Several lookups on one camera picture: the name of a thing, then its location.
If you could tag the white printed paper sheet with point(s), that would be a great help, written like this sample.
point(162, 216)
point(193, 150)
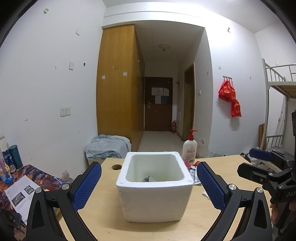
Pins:
point(20, 195)

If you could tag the blue white sachet pack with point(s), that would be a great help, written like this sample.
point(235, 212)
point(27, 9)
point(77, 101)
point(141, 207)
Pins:
point(193, 173)

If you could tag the patterned side table cloth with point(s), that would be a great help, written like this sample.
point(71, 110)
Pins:
point(41, 178)

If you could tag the wall switch pair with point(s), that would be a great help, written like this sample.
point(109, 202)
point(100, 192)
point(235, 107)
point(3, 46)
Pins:
point(65, 112)

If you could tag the white lotion pump bottle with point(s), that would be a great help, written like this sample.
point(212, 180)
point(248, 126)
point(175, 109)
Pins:
point(189, 149)

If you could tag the ceiling lamp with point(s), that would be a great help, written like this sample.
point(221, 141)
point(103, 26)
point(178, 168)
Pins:
point(164, 47)

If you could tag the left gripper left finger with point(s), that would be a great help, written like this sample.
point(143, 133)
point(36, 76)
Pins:
point(42, 223)

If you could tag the red fire extinguisher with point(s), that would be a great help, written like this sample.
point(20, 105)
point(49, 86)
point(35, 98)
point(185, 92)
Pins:
point(174, 127)

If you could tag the dark wooden door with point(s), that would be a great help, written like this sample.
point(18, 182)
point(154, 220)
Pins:
point(158, 92)

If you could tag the wooden wardrobe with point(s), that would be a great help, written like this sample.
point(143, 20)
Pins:
point(120, 85)

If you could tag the light blue draped cloth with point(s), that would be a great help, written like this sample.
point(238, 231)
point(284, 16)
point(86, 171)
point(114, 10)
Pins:
point(108, 146)

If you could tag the wooden table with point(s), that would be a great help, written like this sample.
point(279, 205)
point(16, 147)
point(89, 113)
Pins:
point(103, 214)

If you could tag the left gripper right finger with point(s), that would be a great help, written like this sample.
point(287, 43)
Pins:
point(255, 223)

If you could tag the grey sock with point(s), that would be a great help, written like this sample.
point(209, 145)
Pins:
point(149, 179)

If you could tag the red snack packet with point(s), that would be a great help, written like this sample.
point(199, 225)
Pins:
point(188, 165)

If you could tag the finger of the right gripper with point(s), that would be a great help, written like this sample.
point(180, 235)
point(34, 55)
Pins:
point(261, 154)

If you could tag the red hanging bags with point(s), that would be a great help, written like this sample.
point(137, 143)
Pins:
point(228, 94)

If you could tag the metal bunk bed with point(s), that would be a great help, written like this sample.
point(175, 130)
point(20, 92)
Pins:
point(280, 103)

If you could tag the white cloth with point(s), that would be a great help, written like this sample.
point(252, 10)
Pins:
point(205, 194)

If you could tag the white styrofoam box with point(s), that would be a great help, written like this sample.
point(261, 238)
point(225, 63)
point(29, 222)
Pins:
point(164, 200)

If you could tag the dark teal cylindrical can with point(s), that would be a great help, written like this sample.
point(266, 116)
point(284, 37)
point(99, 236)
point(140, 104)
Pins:
point(16, 156)

